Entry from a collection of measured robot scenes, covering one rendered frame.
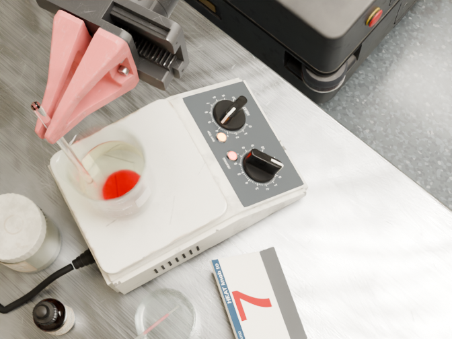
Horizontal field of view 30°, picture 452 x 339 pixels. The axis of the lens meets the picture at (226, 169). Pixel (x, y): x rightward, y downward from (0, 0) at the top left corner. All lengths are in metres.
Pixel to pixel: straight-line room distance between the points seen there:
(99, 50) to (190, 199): 0.22
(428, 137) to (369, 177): 0.83
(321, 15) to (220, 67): 0.48
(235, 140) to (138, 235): 0.13
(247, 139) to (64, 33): 0.27
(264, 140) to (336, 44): 0.55
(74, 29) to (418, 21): 1.24
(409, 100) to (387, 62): 0.09
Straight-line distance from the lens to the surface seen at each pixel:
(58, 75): 0.55
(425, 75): 1.68
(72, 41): 0.55
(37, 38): 0.89
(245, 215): 0.74
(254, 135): 0.78
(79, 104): 0.57
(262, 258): 0.79
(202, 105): 0.77
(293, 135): 0.82
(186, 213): 0.71
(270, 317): 0.77
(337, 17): 1.30
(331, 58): 1.36
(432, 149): 1.63
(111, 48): 0.54
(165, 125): 0.74
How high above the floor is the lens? 1.53
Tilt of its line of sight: 74 degrees down
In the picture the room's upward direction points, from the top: 8 degrees counter-clockwise
